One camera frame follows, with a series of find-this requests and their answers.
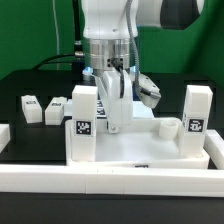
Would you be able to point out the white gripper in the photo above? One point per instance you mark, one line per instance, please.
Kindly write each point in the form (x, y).
(119, 110)

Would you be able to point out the white desk tabletop tray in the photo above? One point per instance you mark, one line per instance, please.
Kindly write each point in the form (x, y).
(146, 143)

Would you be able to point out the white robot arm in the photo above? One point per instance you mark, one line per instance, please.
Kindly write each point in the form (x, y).
(110, 32)

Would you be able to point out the white marker sheet with tags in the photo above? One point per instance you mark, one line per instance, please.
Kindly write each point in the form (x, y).
(139, 110)

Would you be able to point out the white right fence block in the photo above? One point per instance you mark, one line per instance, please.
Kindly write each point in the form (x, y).
(214, 146)

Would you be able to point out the white fence block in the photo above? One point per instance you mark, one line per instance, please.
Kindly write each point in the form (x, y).
(214, 146)
(4, 136)

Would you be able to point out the white left fence block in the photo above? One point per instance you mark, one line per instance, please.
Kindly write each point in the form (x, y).
(4, 136)

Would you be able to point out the white front fence bar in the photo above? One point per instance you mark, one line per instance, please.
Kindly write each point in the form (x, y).
(121, 181)

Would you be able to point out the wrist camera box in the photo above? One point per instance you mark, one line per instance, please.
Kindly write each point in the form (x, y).
(147, 91)

